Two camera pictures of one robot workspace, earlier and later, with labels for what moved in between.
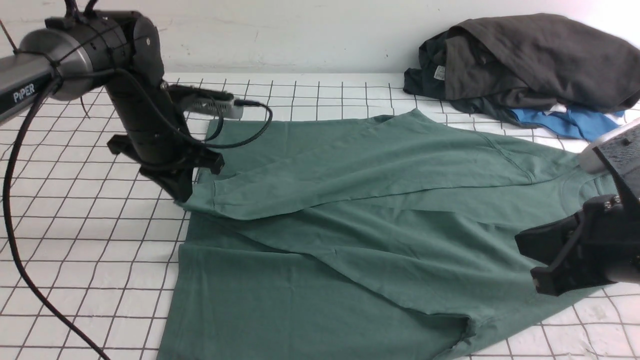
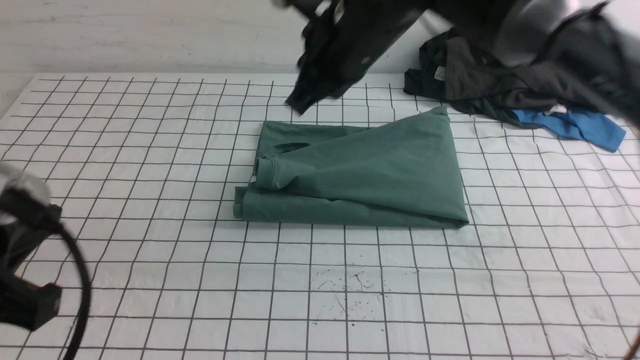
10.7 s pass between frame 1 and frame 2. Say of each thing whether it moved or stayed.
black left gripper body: moved
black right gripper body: moved
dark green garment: stayed
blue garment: stayed
